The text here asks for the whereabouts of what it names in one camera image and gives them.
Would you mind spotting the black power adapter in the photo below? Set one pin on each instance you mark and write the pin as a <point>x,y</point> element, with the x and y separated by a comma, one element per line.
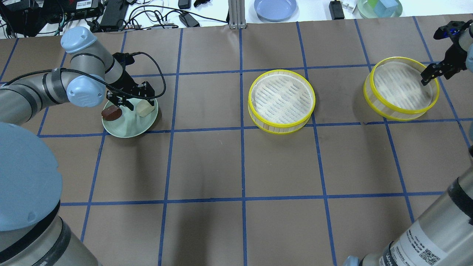
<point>336,10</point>

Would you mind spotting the yellow bamboo steamer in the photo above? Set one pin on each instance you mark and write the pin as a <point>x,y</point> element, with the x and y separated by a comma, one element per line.
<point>393,89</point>
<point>281,101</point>

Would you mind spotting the brown bun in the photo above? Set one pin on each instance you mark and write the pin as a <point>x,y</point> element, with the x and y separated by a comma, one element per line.
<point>111,113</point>

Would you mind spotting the white bun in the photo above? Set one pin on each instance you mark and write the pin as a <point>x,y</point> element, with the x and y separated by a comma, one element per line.
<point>145,107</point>

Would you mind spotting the green plate with blocks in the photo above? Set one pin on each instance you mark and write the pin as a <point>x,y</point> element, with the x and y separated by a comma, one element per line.
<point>379,8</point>

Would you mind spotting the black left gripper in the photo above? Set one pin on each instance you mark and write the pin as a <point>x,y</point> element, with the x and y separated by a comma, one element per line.
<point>128,82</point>

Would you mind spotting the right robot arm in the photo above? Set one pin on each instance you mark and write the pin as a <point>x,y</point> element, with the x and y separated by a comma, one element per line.
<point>440,236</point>

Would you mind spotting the aluminium frame post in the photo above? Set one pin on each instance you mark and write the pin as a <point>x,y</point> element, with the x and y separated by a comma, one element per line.
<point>236,14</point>

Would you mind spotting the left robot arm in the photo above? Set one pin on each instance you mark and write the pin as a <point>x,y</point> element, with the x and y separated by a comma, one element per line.
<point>32,232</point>

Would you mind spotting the blue plate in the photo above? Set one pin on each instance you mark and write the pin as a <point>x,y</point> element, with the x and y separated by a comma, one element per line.
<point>275,10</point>

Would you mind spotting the black power brick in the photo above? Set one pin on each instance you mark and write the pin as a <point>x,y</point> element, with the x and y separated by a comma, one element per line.
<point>114,15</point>

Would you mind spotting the light green plate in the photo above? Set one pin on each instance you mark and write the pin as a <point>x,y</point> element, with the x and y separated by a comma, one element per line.
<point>130,124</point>

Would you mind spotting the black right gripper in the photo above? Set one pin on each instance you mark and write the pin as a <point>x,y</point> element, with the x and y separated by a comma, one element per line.
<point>453,58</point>

